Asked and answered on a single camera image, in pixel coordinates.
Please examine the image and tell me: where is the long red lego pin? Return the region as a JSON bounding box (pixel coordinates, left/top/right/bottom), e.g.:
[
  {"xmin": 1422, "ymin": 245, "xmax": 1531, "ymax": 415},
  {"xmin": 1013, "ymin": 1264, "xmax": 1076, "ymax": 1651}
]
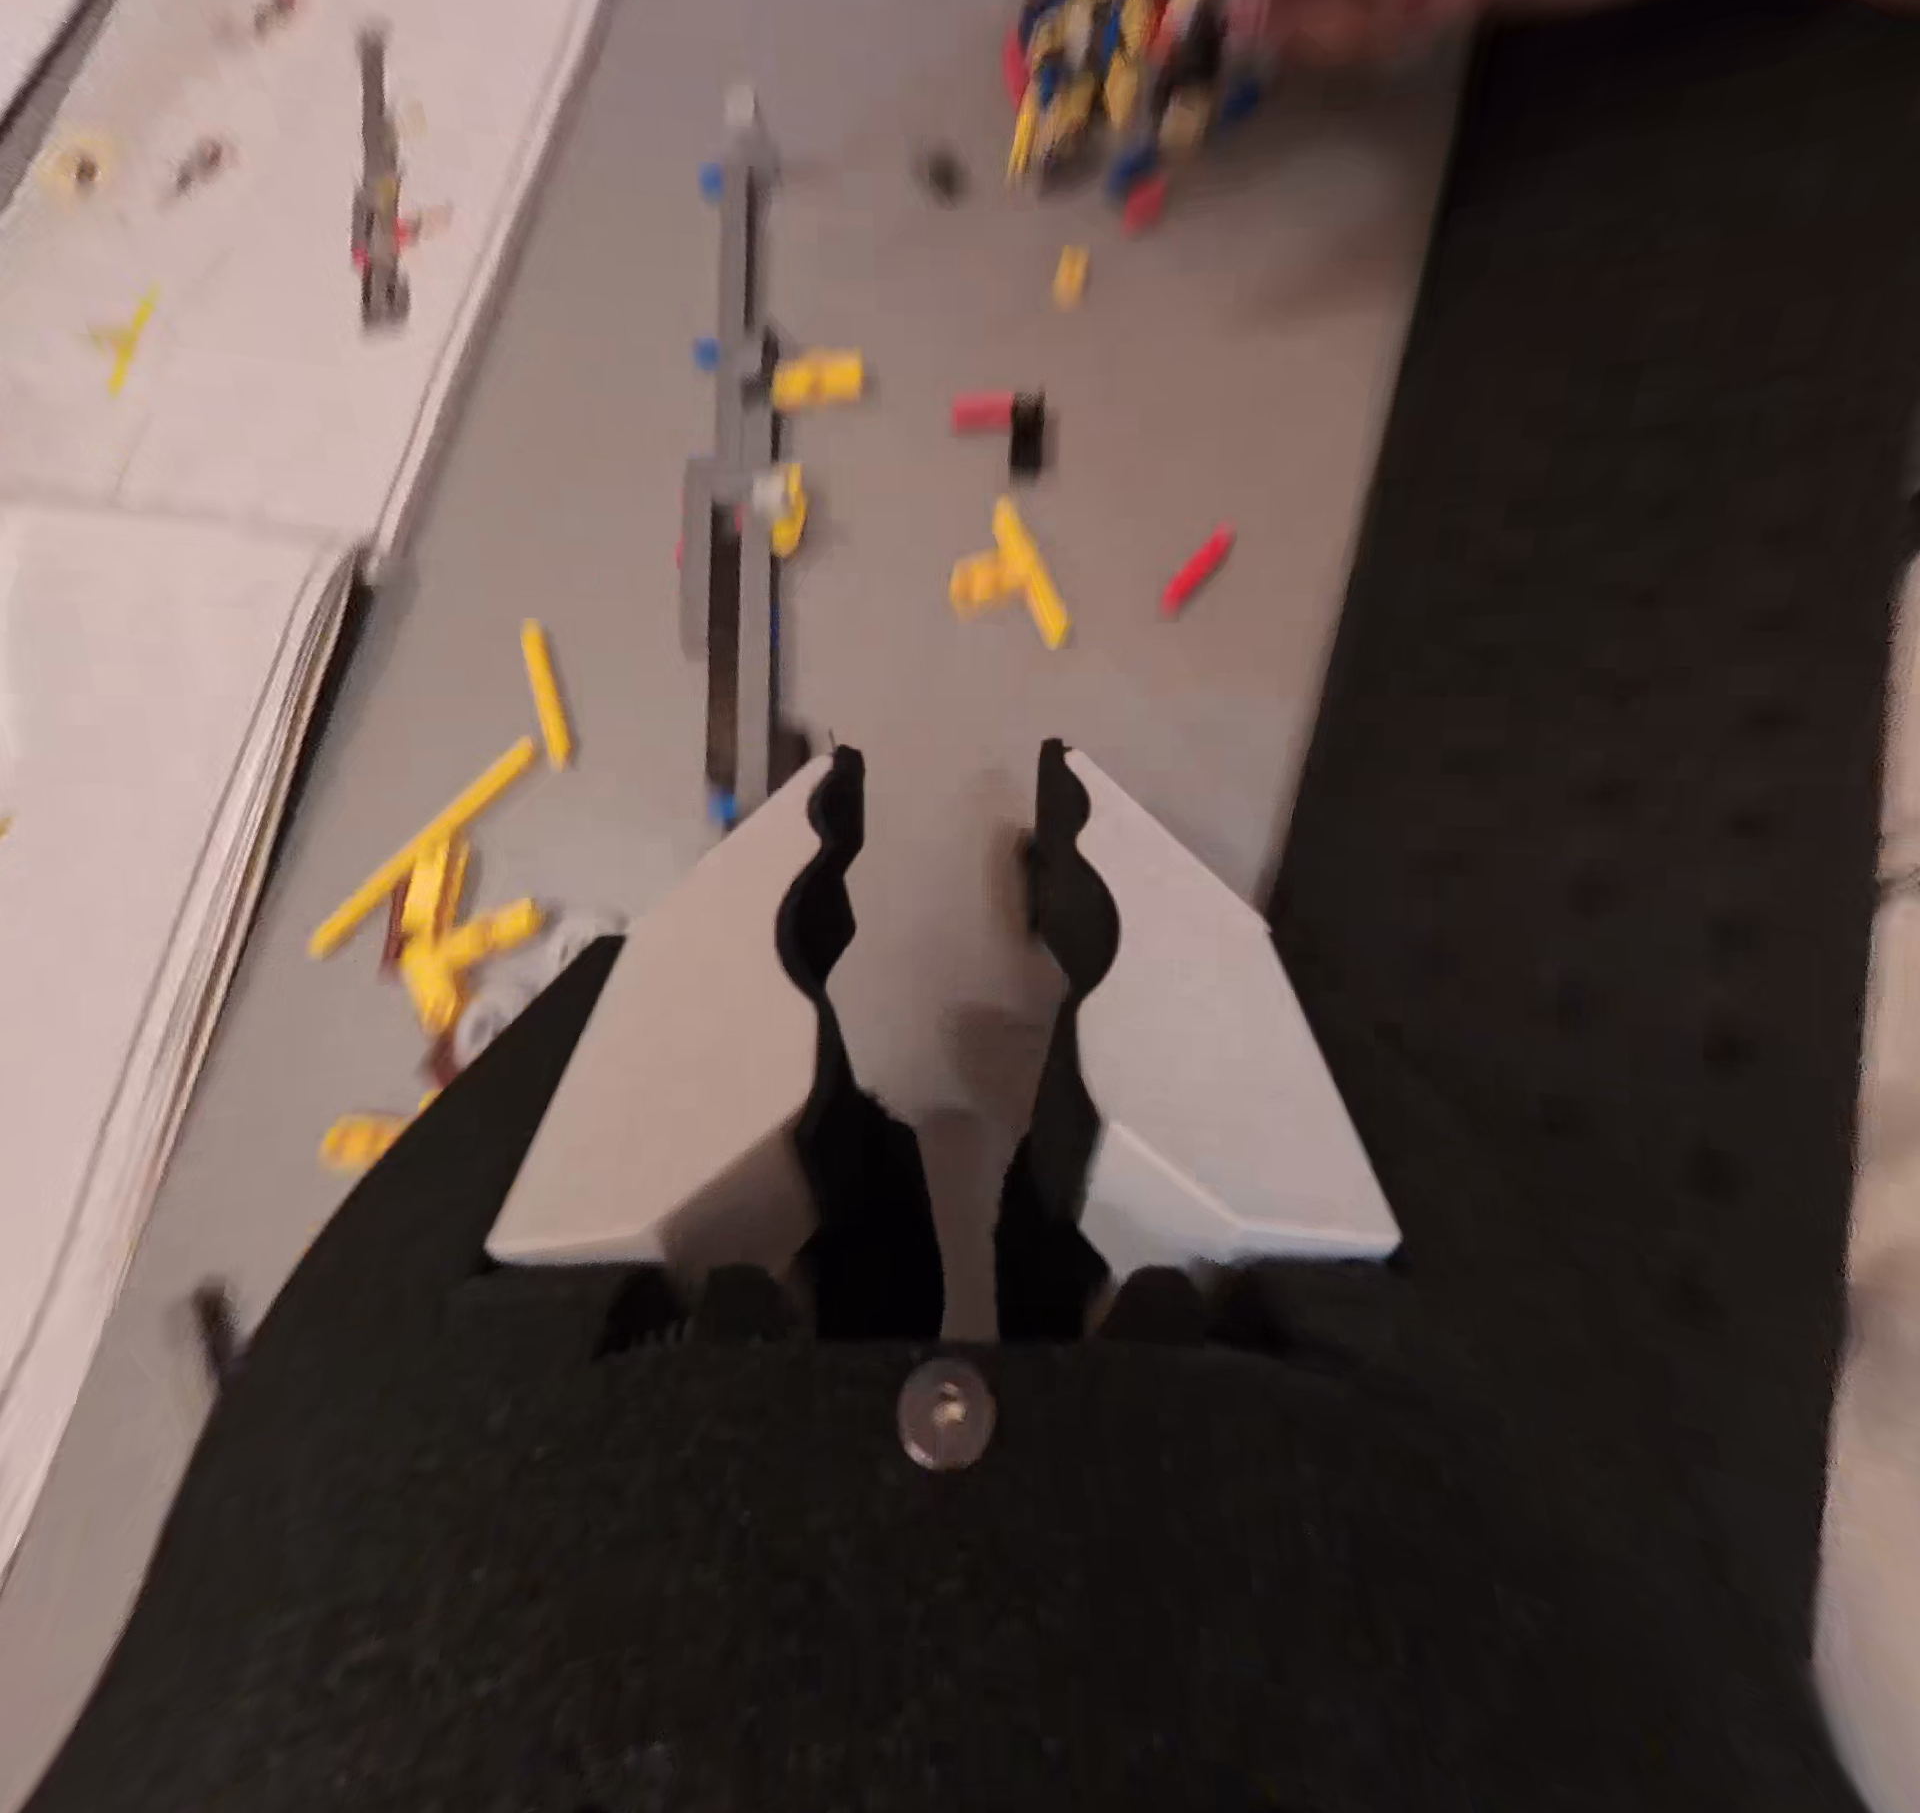
[{"xmin": 1159, "ymin": 523, "xmax": 1237, "ymax": 619}]

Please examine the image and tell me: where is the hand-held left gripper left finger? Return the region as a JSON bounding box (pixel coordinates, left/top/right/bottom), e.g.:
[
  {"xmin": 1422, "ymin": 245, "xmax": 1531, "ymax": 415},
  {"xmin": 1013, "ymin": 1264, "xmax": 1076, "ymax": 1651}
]
[{"xmin": 484, "ymin": 746, "xmax": 868, "ymax": 1267}]

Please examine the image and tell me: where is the white lego instruction booklet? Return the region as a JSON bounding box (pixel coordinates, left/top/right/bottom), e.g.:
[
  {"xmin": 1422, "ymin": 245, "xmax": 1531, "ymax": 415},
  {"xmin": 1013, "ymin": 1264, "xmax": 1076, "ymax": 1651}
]
[{"xmin": 0, "ymin": 0, "xmax": 639, "ymax": 1560}]

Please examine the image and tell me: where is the grey lego beam assembly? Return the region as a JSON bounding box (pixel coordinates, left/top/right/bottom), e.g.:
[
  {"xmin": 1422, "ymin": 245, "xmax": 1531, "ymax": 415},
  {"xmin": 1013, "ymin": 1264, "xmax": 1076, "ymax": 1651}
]
[{"xmin": 674, "ymin": 85, "xmax": 868, "ymax": 828}]

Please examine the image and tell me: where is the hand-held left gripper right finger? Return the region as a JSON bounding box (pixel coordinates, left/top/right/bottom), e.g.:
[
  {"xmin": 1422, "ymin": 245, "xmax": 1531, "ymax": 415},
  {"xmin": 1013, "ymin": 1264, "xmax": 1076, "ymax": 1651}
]
[{"xmin": 1028, "ymin": 738, "xmax": 1403, "ymax": 1267}]

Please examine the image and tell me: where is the pile of colourful lego pins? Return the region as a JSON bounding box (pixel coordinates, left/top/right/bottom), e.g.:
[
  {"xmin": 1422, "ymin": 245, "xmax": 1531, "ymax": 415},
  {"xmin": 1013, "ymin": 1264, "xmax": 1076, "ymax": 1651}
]
[{"xmin": 997, "ymin": 0, "xmax": 1277, "ymax": 231}]

